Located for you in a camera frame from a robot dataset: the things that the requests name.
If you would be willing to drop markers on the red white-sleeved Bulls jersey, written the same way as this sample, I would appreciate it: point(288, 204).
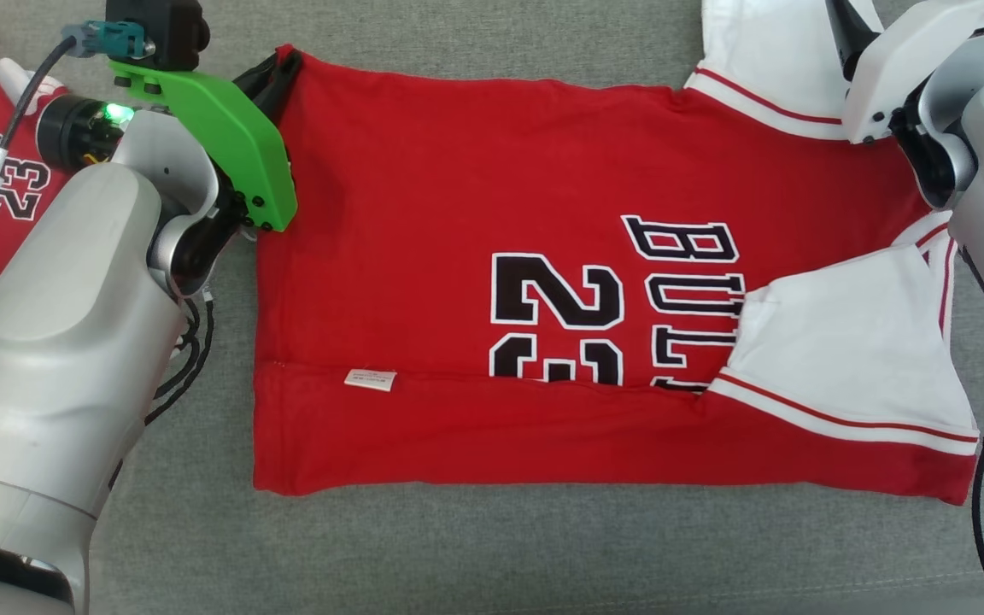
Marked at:
point(458, 213)

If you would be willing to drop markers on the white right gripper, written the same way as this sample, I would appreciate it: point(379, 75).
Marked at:
point(902, 60)

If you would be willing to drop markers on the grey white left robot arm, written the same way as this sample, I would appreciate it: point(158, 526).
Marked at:
point(65, 359)

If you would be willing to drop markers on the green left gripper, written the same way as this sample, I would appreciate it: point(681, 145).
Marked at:
point(236, 141)

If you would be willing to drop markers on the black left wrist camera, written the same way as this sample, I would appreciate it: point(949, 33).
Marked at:
point(159, 30)

